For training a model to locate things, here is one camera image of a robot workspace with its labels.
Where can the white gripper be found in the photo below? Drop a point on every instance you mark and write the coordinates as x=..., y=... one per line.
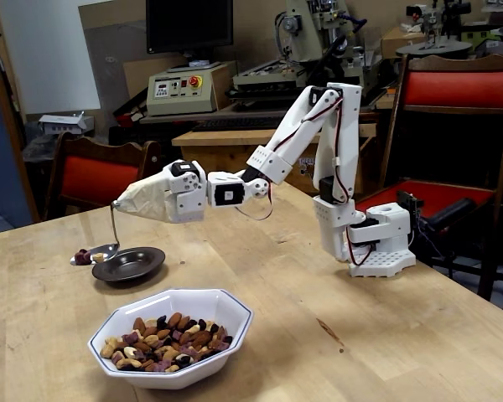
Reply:
x=184, y=200

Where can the bent metal spoon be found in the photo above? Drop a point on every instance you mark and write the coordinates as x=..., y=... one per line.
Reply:
x=109, y=250

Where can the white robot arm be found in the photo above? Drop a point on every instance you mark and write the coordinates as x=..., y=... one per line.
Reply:
x=343, y=134

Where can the wooden chair low red backrest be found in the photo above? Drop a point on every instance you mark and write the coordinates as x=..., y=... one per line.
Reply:
x=100, y=180

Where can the dark brown small plate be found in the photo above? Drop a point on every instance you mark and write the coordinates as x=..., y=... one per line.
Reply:
x=130, y=264

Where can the wooden workbench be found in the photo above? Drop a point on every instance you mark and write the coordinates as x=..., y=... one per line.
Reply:
x=218, y=138

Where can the beige control box red button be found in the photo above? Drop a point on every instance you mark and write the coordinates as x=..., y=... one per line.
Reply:
x=180, y=96

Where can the white model house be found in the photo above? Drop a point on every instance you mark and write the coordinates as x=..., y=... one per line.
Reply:
x=63, y=123

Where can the black keyboard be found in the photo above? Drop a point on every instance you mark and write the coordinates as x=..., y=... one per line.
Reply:
x=234, y=123

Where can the mixed nuts and dried fruit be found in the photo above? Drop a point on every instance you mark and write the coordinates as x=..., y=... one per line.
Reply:
x=167, y=339

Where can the large brown board sheet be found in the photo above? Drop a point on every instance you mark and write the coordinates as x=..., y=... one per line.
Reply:
x=109, y=50

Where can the white octagonal bowl blue rim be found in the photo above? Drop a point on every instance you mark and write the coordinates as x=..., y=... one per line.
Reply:
x=167, y=374

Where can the black computer monitor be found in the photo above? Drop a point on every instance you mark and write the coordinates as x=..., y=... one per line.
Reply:
x=188, y=25

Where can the beige milling machine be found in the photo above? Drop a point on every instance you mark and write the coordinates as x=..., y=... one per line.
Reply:
x=306, y=25

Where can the black circuit board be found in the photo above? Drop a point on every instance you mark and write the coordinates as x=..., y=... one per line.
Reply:
x=411, y=203

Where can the brown cardboard box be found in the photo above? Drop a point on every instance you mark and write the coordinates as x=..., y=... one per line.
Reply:
x=398, y=42

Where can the black round machine table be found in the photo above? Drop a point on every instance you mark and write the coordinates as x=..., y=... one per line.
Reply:
x=434, y=49

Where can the wooden chair tall red backrest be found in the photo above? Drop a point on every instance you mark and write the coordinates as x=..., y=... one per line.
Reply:
x=457, y=88

